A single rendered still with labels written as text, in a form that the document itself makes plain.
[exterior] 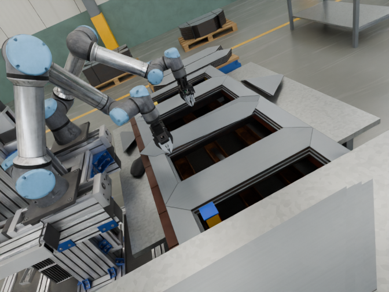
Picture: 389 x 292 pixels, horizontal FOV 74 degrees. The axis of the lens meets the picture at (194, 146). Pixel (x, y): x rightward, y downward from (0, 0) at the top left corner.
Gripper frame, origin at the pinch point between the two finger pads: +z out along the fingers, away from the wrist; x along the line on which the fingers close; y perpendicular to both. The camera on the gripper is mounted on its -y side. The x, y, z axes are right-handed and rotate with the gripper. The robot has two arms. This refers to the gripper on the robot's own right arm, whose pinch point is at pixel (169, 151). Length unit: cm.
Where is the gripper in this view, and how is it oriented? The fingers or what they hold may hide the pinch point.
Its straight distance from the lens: 130.1
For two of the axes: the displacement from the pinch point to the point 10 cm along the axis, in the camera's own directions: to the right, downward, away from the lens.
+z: 3.3, 7.5, 5.8
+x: -8.9, 4.6, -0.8
